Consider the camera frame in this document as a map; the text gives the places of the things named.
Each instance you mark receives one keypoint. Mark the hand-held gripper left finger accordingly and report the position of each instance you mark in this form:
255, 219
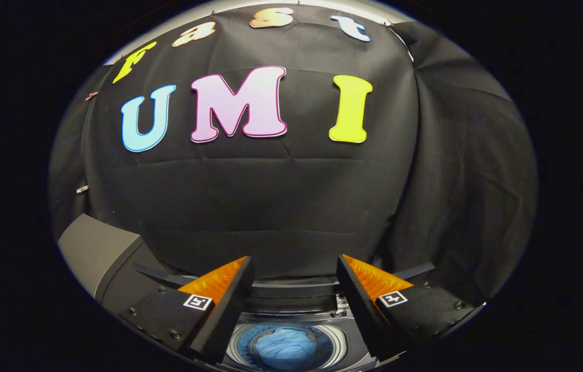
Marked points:
227, 315

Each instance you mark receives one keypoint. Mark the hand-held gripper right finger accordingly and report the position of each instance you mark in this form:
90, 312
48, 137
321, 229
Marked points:
358, 310

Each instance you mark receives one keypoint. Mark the grey washing machine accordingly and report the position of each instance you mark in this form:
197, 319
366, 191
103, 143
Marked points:
339, 333

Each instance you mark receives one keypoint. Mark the dark washing machine lid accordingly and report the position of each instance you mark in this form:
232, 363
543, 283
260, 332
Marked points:
296, 297

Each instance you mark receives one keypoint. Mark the light blue polo shirt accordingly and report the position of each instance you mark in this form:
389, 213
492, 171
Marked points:
286, 349

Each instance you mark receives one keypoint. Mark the black backdrop cloth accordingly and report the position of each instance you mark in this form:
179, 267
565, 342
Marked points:
281, 206

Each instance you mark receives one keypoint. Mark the silver clip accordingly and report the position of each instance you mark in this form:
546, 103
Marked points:
81, 189

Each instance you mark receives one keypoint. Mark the pink clip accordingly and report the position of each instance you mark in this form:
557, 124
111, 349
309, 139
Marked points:
91, 95

